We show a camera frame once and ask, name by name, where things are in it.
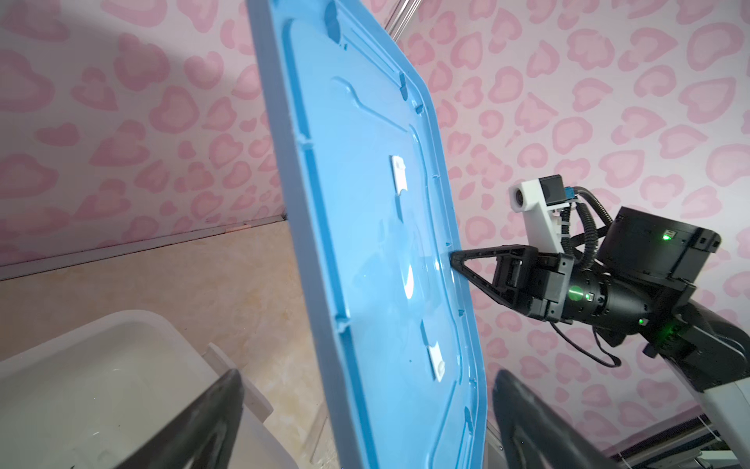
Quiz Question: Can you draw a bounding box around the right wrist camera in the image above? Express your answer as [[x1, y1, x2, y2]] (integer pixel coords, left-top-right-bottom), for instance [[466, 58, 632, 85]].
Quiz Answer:
[[509, 174, 574, 253]]

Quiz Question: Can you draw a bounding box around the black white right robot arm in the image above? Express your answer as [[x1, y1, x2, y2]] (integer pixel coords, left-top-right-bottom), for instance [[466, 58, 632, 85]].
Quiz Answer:
[[450, 203, 749, 464]]

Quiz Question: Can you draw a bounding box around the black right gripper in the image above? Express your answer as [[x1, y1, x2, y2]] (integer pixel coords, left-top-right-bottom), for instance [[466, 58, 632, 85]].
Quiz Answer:
[[450, 244, 654, 335]]

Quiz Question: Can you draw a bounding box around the blue plastic bin lid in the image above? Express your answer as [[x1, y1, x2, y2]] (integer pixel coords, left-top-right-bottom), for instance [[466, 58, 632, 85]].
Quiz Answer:
[[247, 1, 488, 468]]

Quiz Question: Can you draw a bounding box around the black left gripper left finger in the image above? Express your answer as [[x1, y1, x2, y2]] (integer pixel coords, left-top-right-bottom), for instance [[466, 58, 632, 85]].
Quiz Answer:
[[119, 369, 244, 469]]

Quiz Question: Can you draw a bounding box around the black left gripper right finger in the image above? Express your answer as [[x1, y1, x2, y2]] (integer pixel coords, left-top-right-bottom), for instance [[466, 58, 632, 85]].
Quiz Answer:
[[492, 369, 617, 469]]

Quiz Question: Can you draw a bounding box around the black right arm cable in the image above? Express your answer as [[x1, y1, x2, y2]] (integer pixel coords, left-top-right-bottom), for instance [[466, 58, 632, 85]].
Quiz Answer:
[[559, 186, 614, 272]]

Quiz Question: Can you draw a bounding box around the white plastic storage bin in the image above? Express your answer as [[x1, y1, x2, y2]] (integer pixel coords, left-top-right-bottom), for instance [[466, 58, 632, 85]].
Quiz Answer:
[[0, 309, 300, 469]]

